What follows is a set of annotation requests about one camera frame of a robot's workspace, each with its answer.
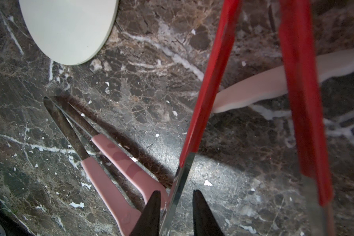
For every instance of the cream utensil rack stand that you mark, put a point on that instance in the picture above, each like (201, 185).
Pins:
(69, 32)

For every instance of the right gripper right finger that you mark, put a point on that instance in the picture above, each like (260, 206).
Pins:
(204, 223)

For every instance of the red handled steel tongs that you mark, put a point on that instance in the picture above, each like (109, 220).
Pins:
(299, 79)

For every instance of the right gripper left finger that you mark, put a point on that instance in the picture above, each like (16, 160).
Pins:
(149, 222)

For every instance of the white tipped steel tongs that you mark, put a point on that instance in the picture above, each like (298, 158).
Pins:
(272, 83)

